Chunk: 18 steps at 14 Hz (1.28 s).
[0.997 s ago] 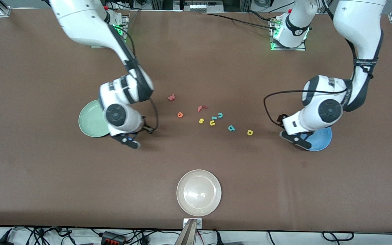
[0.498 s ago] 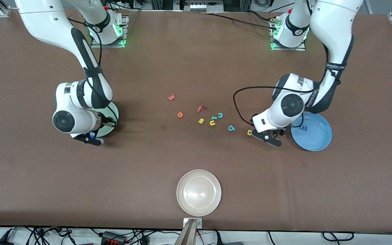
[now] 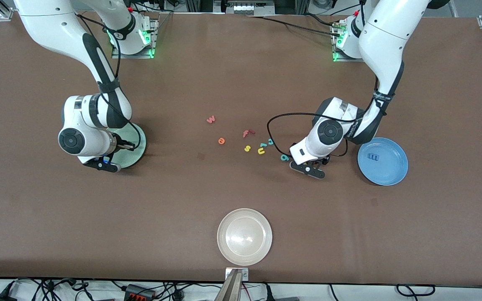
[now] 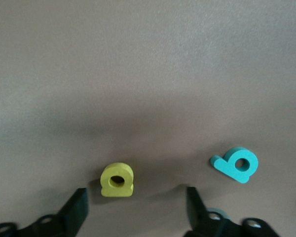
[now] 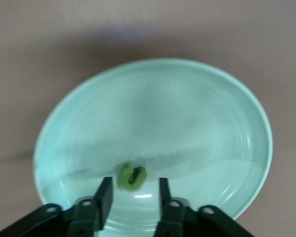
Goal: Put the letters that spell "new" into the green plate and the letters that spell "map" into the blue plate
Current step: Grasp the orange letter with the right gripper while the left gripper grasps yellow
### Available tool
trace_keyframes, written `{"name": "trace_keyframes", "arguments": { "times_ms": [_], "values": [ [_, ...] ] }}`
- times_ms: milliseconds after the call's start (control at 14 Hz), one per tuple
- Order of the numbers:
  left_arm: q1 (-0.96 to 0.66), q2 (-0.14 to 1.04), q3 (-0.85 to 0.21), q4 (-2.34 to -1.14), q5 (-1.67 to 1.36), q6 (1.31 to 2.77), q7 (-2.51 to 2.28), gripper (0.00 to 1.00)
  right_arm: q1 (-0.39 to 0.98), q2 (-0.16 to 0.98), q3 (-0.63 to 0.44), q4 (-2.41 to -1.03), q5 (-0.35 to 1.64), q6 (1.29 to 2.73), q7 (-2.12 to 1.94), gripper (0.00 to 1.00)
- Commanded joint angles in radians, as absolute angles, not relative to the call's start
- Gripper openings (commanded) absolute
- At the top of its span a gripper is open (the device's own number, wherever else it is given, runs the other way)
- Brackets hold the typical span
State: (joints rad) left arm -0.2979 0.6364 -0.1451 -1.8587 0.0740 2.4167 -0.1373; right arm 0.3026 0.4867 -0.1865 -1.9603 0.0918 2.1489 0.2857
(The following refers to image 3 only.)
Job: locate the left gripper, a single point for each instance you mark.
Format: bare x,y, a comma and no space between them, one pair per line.
326,161

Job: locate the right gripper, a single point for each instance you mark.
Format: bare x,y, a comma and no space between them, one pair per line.
122,144

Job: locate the teal foam letter p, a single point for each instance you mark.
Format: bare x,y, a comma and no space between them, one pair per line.
284,157

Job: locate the blue foam letter E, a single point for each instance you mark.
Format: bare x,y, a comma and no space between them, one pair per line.
373,157

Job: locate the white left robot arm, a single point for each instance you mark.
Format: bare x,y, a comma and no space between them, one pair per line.
385,42

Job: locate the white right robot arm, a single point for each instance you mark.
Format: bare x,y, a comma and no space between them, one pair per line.
57,25

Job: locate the green plate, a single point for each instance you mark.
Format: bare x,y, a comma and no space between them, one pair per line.
130,159

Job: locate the blue plate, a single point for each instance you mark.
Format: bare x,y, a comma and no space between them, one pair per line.
387,167

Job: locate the pink foam letter w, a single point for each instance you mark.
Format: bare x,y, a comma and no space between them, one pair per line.
211,119

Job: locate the white plate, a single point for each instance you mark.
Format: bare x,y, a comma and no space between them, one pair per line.
244,236

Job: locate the black orange power strip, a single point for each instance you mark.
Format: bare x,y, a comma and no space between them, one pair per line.
138,291

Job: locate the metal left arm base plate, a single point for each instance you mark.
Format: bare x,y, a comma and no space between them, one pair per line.
336,56

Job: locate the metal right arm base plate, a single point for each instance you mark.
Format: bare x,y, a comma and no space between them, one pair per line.
154,42

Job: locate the metal camera stand bracket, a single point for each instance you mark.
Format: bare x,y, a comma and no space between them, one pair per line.
227,274

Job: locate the metal camera stand pole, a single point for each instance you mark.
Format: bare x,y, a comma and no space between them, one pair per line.
230,290

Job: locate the aluminium frame rack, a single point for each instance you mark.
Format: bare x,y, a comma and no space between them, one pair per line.
245,6

